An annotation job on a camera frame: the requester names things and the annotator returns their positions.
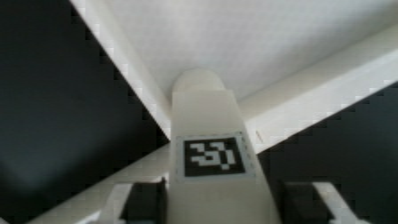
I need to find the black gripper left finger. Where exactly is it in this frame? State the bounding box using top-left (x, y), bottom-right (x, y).
top-left (96, 181), bottom-right (169, 224)

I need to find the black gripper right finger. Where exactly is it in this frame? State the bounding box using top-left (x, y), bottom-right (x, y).
top-left (283, 181), bottom-right (373, 224)

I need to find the white desk leg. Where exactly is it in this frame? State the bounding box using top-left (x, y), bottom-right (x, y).
top-left (167, 69), bottom-right (283, 224)

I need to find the white desk top tray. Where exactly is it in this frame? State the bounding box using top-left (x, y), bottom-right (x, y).
top-left (68, 0), bottom-right (398, 134)

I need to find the white L-shaped fence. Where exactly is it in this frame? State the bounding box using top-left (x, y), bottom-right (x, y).
top-left (28, 50), bottom-right (398, 224)

